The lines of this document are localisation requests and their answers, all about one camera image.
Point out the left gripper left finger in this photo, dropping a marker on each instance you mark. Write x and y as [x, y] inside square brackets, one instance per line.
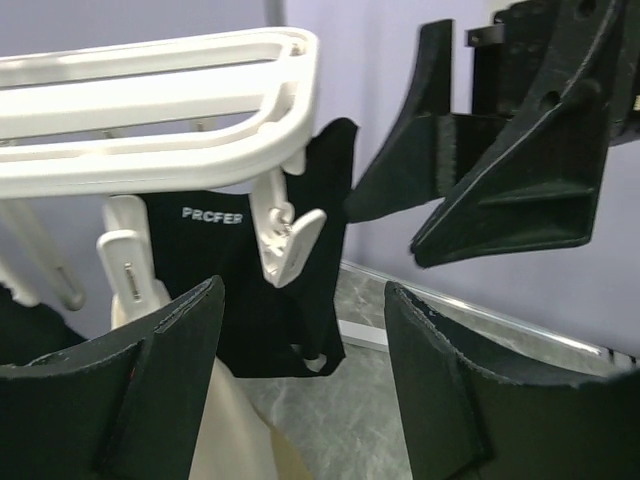
[49, 413]

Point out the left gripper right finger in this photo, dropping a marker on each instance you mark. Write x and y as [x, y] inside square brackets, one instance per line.
[474, 409]

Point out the tan underwear with cream waistband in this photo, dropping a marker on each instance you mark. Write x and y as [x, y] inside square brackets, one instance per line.
[225, 425]

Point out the black hanging garment right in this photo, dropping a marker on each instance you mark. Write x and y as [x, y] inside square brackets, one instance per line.
[279, 314]

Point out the black hanging garments left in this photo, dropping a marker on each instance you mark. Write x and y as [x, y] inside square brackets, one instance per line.
[28, 333]

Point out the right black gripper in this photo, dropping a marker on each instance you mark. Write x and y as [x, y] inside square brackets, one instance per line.
[556, 84]

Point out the white clip hanger frame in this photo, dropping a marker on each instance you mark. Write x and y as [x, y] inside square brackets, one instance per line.
[179, 114]

